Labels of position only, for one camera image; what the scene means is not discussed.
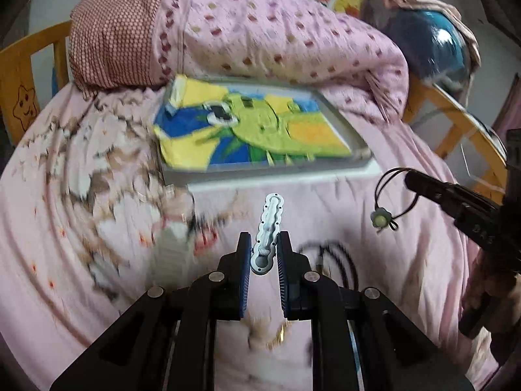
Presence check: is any gold chain bracelet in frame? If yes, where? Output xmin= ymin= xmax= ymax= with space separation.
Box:
xmin=267 ymin=318 xmax=292 ymax=347

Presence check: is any black cord flower pendant necklace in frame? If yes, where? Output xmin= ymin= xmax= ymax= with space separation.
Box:
xmin=370 ymin=167 xmax=420 ymax=234

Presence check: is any person's right hand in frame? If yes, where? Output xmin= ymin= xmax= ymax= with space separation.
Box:
xmin=462 ymin=250 xmax=520 ymax=334

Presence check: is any silver grey buckle watch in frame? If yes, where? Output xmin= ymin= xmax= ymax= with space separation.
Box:
xmin=152 ymin=222 xmax=191 ymax=290

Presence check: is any pink floral bed sheet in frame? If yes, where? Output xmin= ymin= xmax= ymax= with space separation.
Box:
xmin=1 ymin=85 xmax=497 ymax=390

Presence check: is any green monster drawing paper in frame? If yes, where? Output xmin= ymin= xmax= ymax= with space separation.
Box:
xmin=153 ymin=75 xmax=351 ymax=171

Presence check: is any pink dotted rolled quilt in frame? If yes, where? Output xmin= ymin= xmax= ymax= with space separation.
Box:
xmin=69 ymin=0 xmax=409 ymax=122

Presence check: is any red and black bracelet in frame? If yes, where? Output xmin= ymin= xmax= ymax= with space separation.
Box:
xmin=190 ymin=223 xmax=221 ymax=253

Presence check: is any yellow wooden bed rail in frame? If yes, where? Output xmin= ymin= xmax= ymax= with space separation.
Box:
xmin=1 ymin=21 xmax=71 ymax=146

